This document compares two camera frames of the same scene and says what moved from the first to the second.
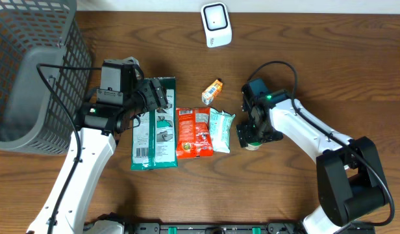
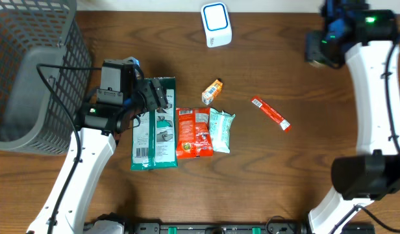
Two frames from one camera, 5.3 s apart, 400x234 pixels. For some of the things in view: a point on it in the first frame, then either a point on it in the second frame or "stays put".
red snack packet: (194, 133) stays put
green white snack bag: (154, 143) stays put
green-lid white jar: (254, 146) → (317, 64)
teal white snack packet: (219, 123) stays put
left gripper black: (150, 90) stays put
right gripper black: (246, 135) → (316, 51)
